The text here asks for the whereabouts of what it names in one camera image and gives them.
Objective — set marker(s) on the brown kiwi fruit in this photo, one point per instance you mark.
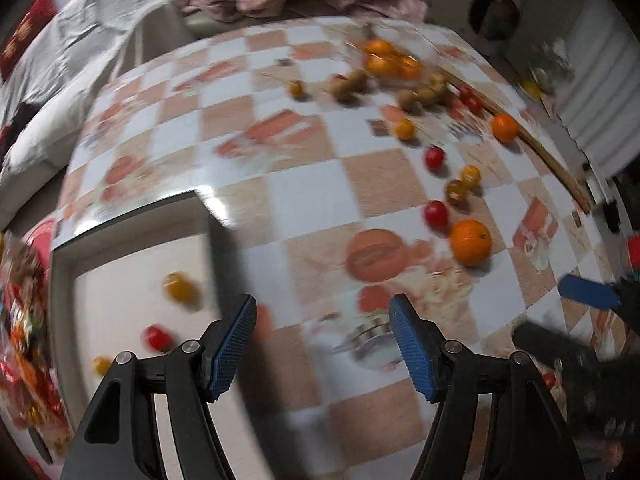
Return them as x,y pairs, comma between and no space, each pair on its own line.
406,100

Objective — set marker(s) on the grey sofa cover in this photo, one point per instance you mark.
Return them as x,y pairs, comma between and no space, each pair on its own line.
87,45

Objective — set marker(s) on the large orange mandarin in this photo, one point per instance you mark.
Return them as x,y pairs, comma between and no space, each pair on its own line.
470,242

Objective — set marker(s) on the long wooden shoehorn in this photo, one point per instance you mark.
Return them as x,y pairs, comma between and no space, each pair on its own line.
554,165

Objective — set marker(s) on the red cherry tomato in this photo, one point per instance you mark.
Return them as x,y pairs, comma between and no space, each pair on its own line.
436,215
434,158

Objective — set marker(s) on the dark yellow cherry tomato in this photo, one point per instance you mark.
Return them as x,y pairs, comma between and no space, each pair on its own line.
456,193

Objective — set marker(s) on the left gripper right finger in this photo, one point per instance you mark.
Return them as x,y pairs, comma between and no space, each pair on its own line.
527,436

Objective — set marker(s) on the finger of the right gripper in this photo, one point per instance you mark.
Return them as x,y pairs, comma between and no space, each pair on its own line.
593,294
555,349

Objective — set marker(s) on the pile of snack packets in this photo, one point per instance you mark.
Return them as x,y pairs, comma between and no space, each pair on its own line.
28,391

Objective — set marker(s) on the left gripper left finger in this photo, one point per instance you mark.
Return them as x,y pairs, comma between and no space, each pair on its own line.
118,437

